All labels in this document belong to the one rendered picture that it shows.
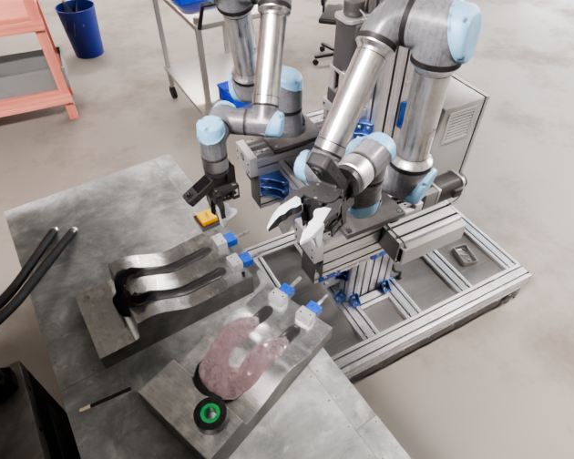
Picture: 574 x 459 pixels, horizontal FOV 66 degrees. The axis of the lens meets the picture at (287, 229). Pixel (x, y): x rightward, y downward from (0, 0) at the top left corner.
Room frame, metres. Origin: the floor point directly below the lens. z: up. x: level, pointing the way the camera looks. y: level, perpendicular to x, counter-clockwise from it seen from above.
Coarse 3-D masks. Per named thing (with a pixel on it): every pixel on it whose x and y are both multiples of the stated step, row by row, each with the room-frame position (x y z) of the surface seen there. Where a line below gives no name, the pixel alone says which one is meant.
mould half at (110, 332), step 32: (128, 256) 0.93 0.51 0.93; (160, 256) 0.96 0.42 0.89; (224, 256) 0.96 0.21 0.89; (96, 288) 0.85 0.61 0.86; (128, 288) 0.80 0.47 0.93; (160, 288) 0.81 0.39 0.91; (224, 288) 0.83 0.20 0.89; (96, 320) 0.73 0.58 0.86; (128, 320) 0.73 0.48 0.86; (160, 320) 0.71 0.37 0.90; (192, 320) 0.76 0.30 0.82; (128, 352) 0.65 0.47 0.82
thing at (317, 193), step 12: (348, 168) 0.69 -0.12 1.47; (348, 180) 0.68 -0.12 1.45; (360, 180) 0.67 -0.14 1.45; (312, 192) 0.62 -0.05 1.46; (324, 192) 0.62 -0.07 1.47; (336, 192) 0.62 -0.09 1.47; (348, 192) 0.67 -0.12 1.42; (312, 204) 0.61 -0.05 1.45; (348, 204) 0.66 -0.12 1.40; (312, 216) 0.61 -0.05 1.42
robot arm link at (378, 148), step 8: (368, 136) 0.81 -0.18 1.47; (376, 136) 0.80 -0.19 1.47; (384, 136) 0.80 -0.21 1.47; (360, 144) 0.78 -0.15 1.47; (368, 144) 0.77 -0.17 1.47; (376, 144) 0.77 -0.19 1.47; (384, 144) 0.77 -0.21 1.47; (392, 144) 0.79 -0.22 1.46; (352, 152) 0.75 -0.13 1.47; (360, 152) 0.74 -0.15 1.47; (368, 152) 0.74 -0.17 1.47; (376, 152) 0.75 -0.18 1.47; (384, 152) 0.76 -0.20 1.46; (392, 152) 0.77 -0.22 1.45; (368, 160) 0.72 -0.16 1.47; (376, 160) 0.73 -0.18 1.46; (384, 160) 0.75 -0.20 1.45; (376, 168) 0.72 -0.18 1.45; (384, 168) 0.75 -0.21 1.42; (376, 176) 0.74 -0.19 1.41
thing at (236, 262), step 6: (246, 252) 0.96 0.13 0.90; (258, 252) 0.97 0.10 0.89; (228, 258) 0.93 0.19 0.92; (234, 258) 0.93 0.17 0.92; (240, 258) 0.94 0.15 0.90; (246, 258) 0.94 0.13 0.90; (252, 258) 0.95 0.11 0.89; (228, 264) 0.93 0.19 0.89; (234, 264) 0.90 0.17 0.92; (240, 264) 0.91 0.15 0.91; (246, 264) 0.92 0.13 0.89; (252, 264) 0.94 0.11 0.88; (234, 270) 0.89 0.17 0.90
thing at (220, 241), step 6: (216, 234) 1.04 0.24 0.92; (228, 234) 1.05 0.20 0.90; (240, 234) 1.06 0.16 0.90; (216, 240) 1.01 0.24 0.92; (222, 240) 1.01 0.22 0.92; (228, 240) 1.02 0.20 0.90; (234, 240) 1.02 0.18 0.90; (216, 246) 0.99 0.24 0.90; (222, 246) 0.99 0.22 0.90; (228, 246) 1.01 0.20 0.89
